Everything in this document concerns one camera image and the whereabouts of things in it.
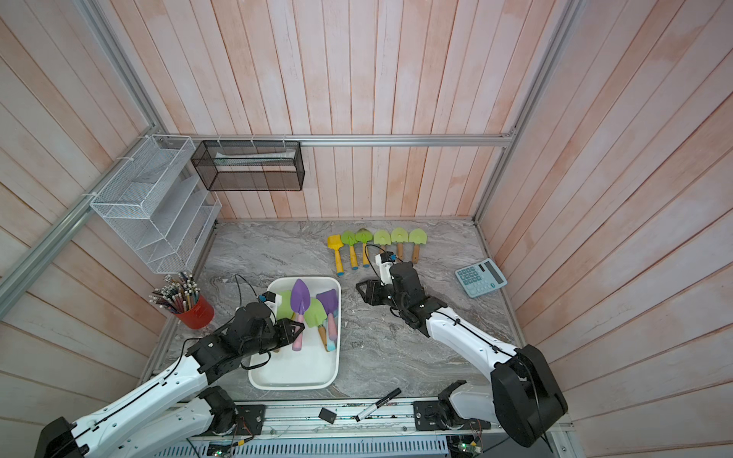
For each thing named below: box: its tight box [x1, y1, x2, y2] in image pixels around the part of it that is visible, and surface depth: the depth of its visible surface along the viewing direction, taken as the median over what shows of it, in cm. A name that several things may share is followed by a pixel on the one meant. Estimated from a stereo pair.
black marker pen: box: [355, 387, 402, 423], surface depth 77 cm
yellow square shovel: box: [327, 234, 345, 276], surface depth 109 cm
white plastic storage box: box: [248, 276, 342, 392], surface depth 83 cm
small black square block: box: [318, 407, 337, 425], surface depth 76 cm
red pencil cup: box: [175, 293, 215, 330], surface depth 92 cm
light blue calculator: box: [455, 257, 509, 299], surface depth 102 cm
